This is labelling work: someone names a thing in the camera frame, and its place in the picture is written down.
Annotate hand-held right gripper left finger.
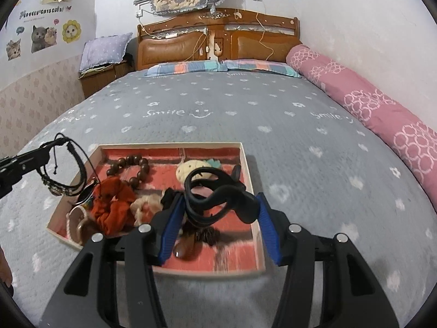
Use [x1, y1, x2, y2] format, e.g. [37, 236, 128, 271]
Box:
[39, 191, 187, 328]

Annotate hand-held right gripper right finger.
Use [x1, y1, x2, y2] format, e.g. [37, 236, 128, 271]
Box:
[254, 191, 400, 328]

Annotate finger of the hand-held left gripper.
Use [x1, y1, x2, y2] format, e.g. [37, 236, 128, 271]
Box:
[0, 138, 69, 178]
[0, 174, 27, 199]

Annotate brown glossy hair clip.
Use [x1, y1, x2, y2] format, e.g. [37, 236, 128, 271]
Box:
[172, 230, 202, 259]

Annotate black scrunchie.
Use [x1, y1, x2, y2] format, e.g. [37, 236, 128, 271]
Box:
[160, 188, 185, 212]

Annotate black hair claw clip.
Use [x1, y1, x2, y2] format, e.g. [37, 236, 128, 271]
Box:
[184, 164, 257, 228]

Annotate cream scrunchie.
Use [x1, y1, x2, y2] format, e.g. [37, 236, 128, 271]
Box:
[130, 193, 163, 228]

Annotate black braided cord bracelet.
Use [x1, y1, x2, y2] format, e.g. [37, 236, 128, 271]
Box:
[38, 133, 100, 198]

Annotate red-orange scrunchie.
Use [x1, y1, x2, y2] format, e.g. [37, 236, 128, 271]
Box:
[90, 177, 137, 236]

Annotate beige tray with red lining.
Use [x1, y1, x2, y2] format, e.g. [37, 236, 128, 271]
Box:
[47, 141, 267, 277]

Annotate rainbow hair claw clip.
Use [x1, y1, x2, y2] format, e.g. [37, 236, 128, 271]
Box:
[72, 179, 98, 212]

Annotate beige and gold bangle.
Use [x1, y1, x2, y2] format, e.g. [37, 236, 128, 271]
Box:
[66, 207, 90, 247]

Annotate person's left forearm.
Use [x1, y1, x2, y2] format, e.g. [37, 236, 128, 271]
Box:
[0, 246, 14, 288]

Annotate beige potato-shaped hair clip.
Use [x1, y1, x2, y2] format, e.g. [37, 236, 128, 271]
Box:
[176, 158, 222, 182]

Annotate grey patterned bedspread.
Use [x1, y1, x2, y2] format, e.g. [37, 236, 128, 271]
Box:
[0, 70, 437, 328]

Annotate wooden nightstand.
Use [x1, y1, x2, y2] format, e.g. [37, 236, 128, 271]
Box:
[78, 60, 132, 99]

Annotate lavender dotted pillow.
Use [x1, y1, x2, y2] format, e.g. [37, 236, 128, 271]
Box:
[79, 32, 134, 73]

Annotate pink circle-patterned bolster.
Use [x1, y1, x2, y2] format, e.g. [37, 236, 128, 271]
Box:
[286, 44, 437, 212]

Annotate plaid pillow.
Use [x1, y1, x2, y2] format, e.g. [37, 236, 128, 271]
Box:
[222, 59, 303, 78]
[145, 60, 228, 77]

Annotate brown wooden headboard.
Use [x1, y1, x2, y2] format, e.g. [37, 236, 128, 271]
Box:
[137, 8, 303, 72]

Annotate brown wooden bead bracelet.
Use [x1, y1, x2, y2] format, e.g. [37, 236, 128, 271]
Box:
[107, 155, 151, 188]

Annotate tabby kitten wall sticker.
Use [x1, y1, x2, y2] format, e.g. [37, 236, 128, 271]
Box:
[6, 38, 22, 61]

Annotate lettering wall sticker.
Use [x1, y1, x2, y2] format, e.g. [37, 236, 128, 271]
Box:
[20, 6, 66, 18]

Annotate yellow cable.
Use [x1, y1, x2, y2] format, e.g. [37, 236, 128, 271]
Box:
[255, 10, 274, 63]

